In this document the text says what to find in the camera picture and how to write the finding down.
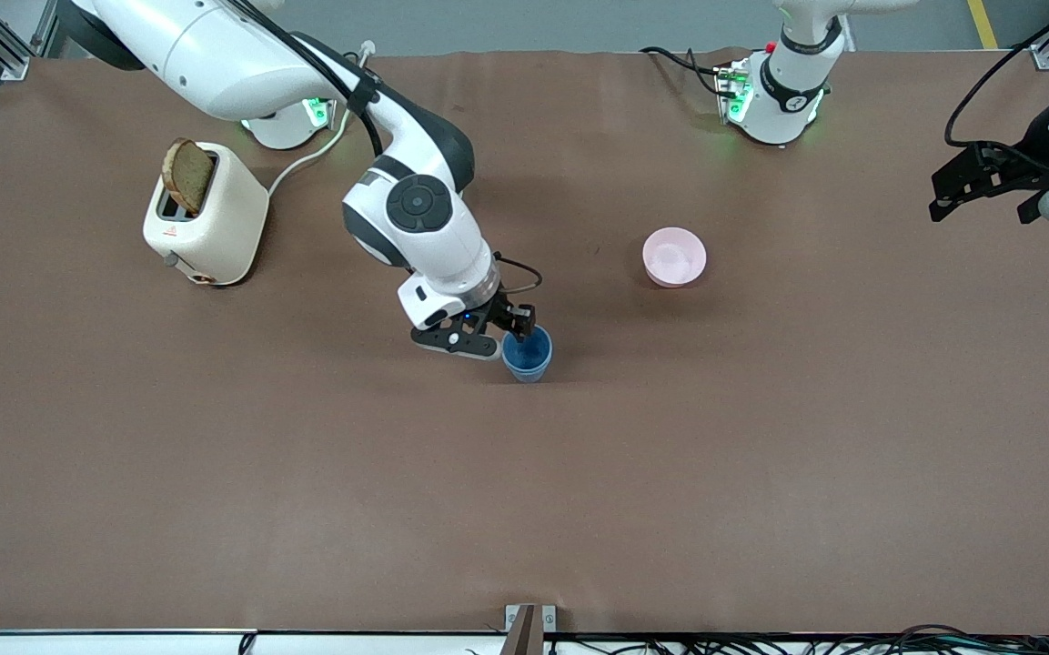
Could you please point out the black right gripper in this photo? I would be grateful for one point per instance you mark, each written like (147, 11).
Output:
(499, 310)

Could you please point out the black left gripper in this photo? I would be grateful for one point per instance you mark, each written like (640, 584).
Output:
(1013, 167)

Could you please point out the blue plastic cup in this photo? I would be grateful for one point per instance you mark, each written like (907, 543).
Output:
(542, 346)
(527, 373)

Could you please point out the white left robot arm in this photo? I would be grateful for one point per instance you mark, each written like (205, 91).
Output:
(783, 100)

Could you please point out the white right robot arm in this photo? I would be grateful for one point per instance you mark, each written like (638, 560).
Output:
(215, 55)

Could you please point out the pink bowl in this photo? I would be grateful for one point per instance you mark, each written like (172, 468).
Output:
(674, 257)

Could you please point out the brown table cover sheet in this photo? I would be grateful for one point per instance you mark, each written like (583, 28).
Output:
(488, 500)

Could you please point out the cream white toaster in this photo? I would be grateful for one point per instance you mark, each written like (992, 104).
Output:
(224, 223)

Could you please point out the brown bread slice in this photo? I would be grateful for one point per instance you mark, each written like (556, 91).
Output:
(187, 175)

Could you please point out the grey metal table bracket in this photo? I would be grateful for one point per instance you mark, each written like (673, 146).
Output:
(549, 617)

